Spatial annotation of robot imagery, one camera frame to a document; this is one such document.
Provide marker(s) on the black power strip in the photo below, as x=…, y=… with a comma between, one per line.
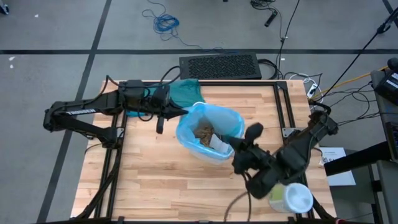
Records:
x=270, y=18

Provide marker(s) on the dark blue floor object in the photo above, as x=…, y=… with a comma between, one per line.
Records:
x=3, y=9

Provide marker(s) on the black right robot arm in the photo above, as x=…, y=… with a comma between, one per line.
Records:
x=298, y=152

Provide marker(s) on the white printed paper sheet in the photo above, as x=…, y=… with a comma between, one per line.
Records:
x=339, y=179

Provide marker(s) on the black device white label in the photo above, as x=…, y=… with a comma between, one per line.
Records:
x=385, y=87

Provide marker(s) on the green canister white lid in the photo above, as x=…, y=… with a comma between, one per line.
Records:
x=298, y=197

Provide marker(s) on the white power strip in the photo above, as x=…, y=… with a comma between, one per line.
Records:
x=312, y=90

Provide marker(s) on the teal cloth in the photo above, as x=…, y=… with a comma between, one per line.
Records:
x=186, y=93

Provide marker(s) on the black stand pole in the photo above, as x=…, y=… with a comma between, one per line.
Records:
x=384, y=27

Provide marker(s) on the black perforated computer case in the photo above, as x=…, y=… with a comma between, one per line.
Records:
x=220, y=66

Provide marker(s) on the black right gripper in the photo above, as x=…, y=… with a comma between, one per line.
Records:
x=252, y=158

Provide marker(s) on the black side desk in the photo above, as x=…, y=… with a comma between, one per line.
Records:
x=357, y=158

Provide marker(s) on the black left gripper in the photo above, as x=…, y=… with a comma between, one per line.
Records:
x=158, y=112

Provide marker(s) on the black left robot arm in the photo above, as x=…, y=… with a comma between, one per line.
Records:
x=81, y=110

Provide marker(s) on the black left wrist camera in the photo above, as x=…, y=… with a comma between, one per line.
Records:
x=161, y=96

